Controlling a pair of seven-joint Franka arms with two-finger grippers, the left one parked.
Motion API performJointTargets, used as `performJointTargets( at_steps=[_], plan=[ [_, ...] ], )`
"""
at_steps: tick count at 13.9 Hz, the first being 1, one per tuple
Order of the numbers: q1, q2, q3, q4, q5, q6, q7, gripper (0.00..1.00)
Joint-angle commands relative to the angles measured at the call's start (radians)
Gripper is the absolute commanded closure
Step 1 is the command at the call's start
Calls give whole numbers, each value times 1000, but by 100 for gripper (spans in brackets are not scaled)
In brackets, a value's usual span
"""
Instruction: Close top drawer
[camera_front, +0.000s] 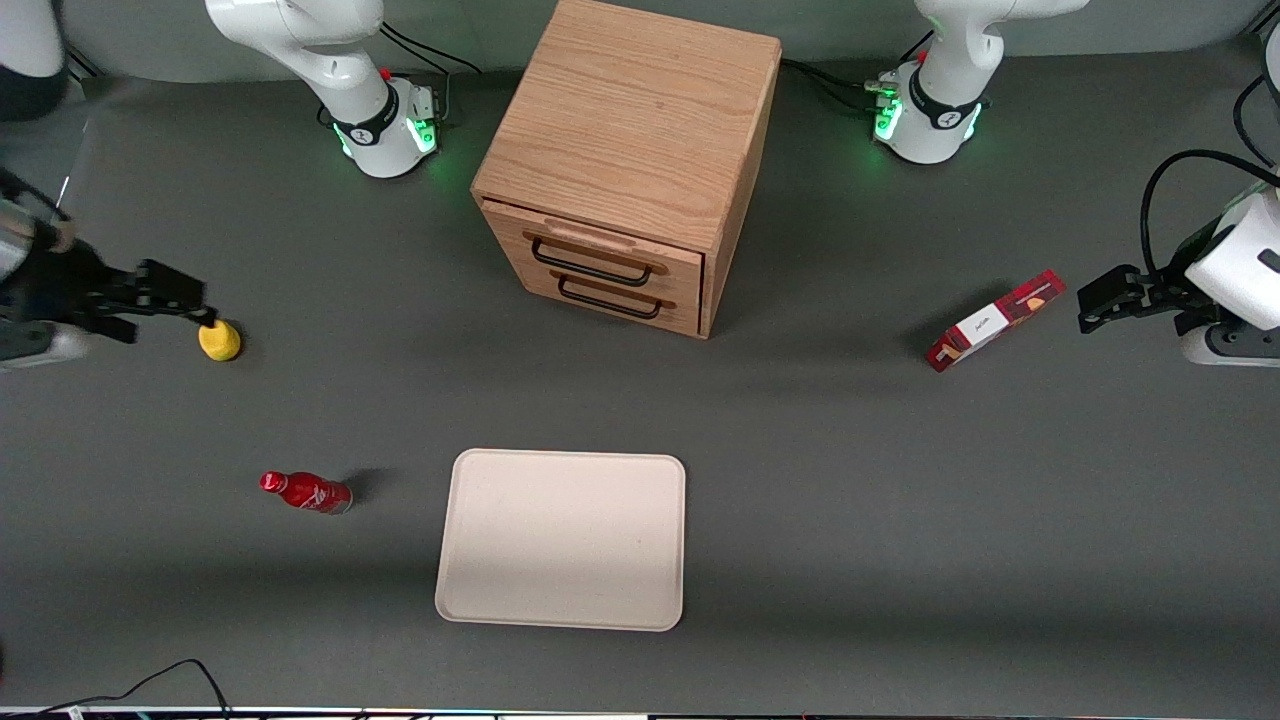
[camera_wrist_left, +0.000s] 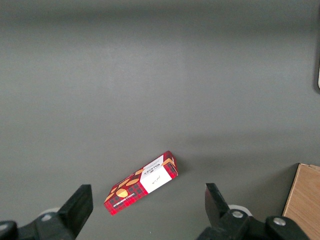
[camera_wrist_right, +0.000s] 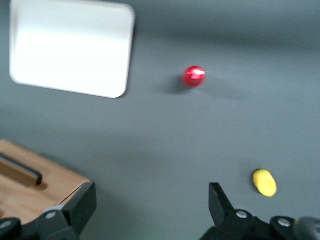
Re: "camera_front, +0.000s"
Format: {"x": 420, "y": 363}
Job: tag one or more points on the wooden drawer with grip rail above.
{"x": 685, "y": 272}

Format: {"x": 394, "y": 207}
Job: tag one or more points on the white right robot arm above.
{"x": 300, "y": 30}

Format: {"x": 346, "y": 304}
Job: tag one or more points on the red plaid cookie box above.
{"x": 990, "y": 325}

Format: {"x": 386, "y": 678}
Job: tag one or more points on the beige rectangular tray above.
{"x": 560, "y": 540}

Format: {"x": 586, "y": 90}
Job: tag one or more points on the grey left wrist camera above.
{"x": 1240, "y": 345}

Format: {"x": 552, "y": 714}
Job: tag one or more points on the wooden two-drawer cabinet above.
{"x": 640, "y": 100}

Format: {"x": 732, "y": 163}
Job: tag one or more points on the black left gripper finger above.
{"x": 1110, "y": 295}
{"x": 1195, "y": 324}

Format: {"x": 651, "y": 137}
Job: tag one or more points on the yellow lemon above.
{"x": 220, "y": 342}

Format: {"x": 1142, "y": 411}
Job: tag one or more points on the red soda bottle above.
{"x": 310, "y": 493}

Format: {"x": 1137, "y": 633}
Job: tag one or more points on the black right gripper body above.
{"x": 62, "y": 283}

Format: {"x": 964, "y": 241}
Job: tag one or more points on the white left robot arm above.
{"x": 960, "y": 40}

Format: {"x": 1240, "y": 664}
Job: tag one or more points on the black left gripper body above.
{"x": 1161, "y": 294}

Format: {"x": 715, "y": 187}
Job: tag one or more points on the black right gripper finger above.
{"x": 170, "y": 295}
{"x": 112, "y": 328}

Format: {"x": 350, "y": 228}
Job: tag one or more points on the plain wooden drawer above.
{"x": 680, "y": 318}

